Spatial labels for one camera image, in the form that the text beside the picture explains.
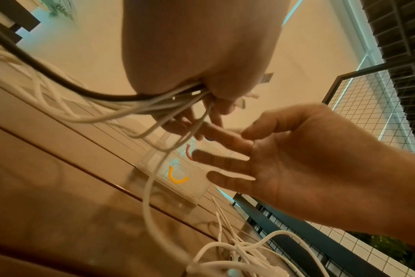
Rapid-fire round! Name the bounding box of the person's left hand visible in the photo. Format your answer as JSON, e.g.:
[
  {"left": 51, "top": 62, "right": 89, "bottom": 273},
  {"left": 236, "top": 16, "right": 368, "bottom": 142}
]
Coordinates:
[{"left": 120, "top": 0, "right": 291, "bottom": 141}]

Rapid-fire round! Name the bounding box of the person's right hand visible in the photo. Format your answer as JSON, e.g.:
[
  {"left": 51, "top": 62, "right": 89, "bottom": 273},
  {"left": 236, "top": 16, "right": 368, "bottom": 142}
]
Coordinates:
[{"left": 192, "top": 103, "right": 391, "bottom": 234}]

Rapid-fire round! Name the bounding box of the clear drawer red handle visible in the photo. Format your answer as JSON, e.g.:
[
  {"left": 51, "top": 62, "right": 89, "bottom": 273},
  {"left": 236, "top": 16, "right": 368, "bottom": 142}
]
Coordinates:
[{"left": 149, "top": 142, "right": 208, "bottom": 174}]

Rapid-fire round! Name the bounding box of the tangle of white cables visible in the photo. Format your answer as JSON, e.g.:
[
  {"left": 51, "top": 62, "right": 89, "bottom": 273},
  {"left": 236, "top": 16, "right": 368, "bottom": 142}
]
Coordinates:
[{"left": 185, "top": 197, "right": 332, "bottom": 277}]

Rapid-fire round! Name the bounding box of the clear drawer yellow handle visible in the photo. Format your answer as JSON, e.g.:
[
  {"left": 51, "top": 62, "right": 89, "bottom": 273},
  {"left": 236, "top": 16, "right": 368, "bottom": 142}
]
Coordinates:
[{"left": 138, "top": 157, "right": 212, "bottom": 209}]

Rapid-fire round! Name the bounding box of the clear plastic three-drawer organiser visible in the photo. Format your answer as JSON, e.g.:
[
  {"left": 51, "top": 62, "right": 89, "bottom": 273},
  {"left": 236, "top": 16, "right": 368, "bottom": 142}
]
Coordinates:
[{"left": 137, "top": 130, "right": 213, "bottom": 214}]

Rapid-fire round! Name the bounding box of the black USB cable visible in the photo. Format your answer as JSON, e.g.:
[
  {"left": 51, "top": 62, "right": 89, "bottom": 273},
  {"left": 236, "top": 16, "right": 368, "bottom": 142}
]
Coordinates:
[{"left": 0, "top": 16, "right": 208, "bottom": 103}]

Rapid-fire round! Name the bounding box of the black ceiling grid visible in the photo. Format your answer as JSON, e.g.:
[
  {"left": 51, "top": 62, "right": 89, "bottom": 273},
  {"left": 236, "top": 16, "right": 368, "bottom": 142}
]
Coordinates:
[{"left": 359, "top": 0, "right": 415, "bottom": 155}]

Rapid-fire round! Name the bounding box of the brown slatted wooden table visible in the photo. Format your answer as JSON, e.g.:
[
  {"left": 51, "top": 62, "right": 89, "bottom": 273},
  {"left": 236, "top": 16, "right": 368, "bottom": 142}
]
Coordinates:
[{"left": 0, "top": 64, "right": 297, "bottom": 277}]

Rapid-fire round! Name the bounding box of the wall light strip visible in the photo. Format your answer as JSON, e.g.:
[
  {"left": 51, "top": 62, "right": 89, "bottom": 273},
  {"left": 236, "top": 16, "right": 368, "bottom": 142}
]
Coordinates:
[
  {"left": 281, "top": 0, "right": 304, "bottom": 27},
  {"left": 342, "top": 0, "right": 388, "bottom": 73}
]

